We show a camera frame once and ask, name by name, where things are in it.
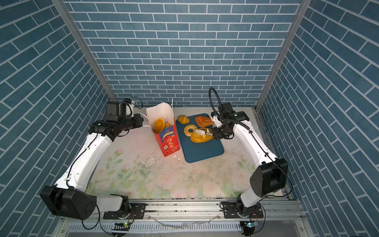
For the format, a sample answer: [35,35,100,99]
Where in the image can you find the aluminium corner post right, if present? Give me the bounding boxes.
[255,0,311,111]

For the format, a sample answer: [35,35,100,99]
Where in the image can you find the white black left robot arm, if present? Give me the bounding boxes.
[40,98,144,220]

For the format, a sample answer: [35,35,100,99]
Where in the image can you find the aluminium front rail frame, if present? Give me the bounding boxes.
[53,198,313,237]

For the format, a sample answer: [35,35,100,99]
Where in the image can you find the red white paper bag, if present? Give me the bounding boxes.
[146,102,180,157]

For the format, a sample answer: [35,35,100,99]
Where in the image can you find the aluminium corner post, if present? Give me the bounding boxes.
[255,0,311,111]
[51,0,116,100]

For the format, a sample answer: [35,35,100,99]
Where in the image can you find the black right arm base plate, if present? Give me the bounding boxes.
[219,201,264,219]

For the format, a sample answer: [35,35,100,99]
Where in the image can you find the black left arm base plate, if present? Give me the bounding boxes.
[103,203,147,220]

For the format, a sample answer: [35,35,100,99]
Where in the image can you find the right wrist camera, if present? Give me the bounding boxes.
[229,111,250,121]

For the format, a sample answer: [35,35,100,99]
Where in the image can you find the sesame covered golden bun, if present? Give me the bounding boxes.
[190,132,213,143]

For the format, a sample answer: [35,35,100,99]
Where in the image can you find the dark teal plastic tray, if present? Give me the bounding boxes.
[176,120,225,163]

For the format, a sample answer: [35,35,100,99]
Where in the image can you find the small round striped bun back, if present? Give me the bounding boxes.
[177,115,190,124]

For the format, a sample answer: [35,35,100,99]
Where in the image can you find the aluminium corner post left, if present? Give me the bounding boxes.
[51,0,116,100]

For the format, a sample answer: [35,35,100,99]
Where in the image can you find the twisted ring bread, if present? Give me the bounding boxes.
[184,124,198,137]

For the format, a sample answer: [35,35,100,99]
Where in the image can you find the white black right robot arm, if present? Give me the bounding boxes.
[211,103,288,209]

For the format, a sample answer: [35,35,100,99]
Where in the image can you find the steel tongs with white tips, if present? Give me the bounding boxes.
[194,127,213,136]

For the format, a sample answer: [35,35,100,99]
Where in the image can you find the reddish brown flaky pastry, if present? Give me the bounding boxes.
[195,116,214,127]

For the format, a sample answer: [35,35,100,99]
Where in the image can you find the small striped pumpkin bun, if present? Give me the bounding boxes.
[154,118,166,134]

